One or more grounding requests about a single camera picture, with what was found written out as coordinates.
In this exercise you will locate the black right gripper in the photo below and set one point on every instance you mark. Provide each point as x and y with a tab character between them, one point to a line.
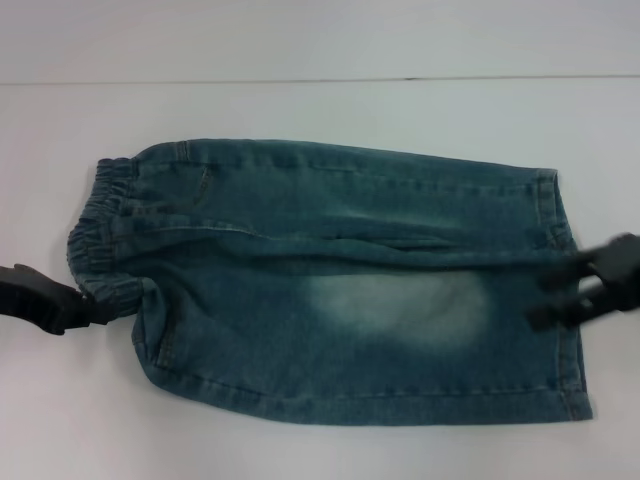
622	275

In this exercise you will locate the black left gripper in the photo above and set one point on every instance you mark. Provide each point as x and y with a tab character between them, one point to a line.
45	305

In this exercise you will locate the blue denim shorts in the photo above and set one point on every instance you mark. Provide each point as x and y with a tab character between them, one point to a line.
350	240

